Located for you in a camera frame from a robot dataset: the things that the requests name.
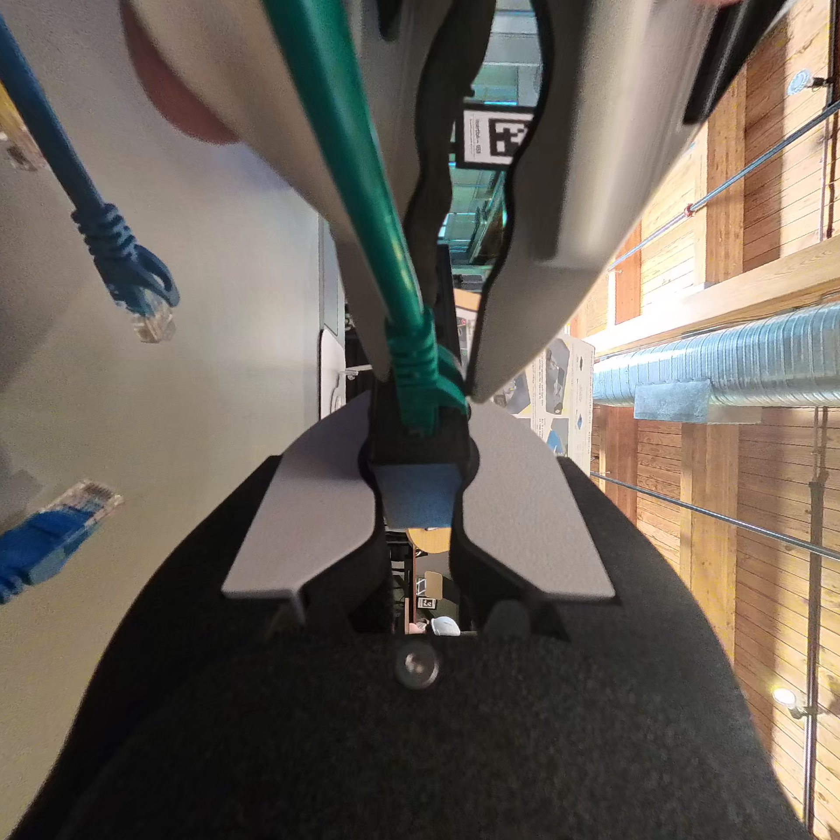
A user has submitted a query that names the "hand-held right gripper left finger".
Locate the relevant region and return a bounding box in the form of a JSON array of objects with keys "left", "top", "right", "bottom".
[{"left": 222, "top": 394, "right": 378, "bottom": 603}]

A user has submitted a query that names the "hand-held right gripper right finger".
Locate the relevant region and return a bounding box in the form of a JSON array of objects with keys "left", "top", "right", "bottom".
[{"left": 459, "top": 403, "right": 616, "bottom": 601}]

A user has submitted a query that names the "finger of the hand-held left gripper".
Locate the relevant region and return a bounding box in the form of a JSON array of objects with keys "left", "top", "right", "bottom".
[
  {"left": 467, "top": 0, "right": 729, "bottom": 403},
  {"left": 125, "top": 0, "right": 496, "bottom": 383}
]

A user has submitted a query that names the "green ethernet cable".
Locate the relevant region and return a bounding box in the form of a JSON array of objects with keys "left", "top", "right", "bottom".
[{"left": 262, "top": 0, "right": 470, "bottom": 437}]

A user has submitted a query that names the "black network switch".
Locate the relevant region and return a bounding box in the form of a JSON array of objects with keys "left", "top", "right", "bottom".
[{"left": 360, "top": 377, "right": 479, "bottom": 531}]

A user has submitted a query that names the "blue ethernet cable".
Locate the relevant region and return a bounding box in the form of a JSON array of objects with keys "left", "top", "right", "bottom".
[{"left": 0, "top": 13, "right": 181, "bottom": 605}]

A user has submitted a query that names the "yellow ethernet cable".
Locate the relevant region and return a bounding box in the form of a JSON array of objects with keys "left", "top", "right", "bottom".
[{"left": 0, "top": 85, "right": 47, "bottom": 173}]

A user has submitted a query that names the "black white marker sign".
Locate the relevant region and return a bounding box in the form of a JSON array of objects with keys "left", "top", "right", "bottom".
[{"left": 459, "top": 98, "right": 536, "bottom": 172}]

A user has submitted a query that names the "instruction sheet on wooden board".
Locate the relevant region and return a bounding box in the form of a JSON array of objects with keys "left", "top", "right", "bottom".
[{"left": 453, "top": 289, "right": 595, "bottom": 476}]

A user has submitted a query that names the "white tablet stand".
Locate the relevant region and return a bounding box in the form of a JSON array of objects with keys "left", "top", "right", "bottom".
[{"left": 319, "top": 328, "right": 368, "bottom": 421}]

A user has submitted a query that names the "silver ventilation duct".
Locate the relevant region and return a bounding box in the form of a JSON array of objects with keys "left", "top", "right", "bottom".
[{"left": 591, "top": 302, "right": 840, "bottom": 424}]

